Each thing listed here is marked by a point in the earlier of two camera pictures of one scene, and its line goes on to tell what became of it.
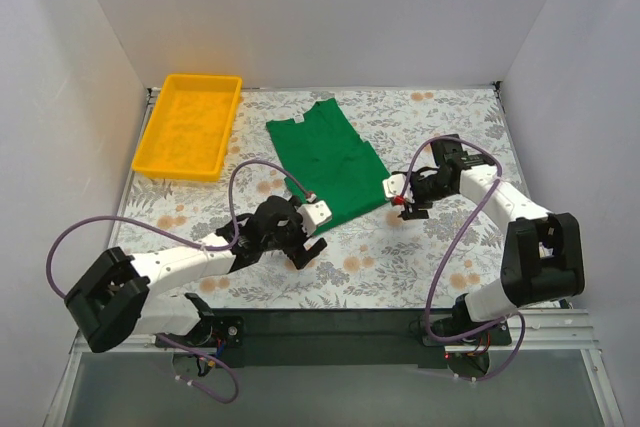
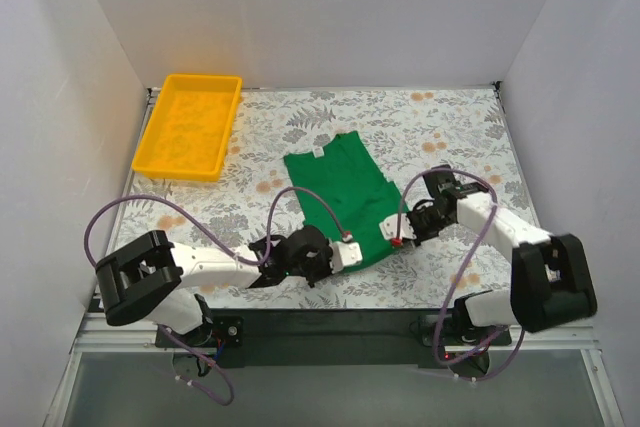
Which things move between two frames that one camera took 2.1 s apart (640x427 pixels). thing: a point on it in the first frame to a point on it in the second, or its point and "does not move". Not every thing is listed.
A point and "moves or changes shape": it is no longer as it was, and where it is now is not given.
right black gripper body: (411, 205) to (417, 225)
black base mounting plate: (342, 338) does not move
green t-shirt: (325, 154) moves or changes shape
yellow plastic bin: (189, 130) does not move
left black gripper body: (298, 249) to (322, 261)
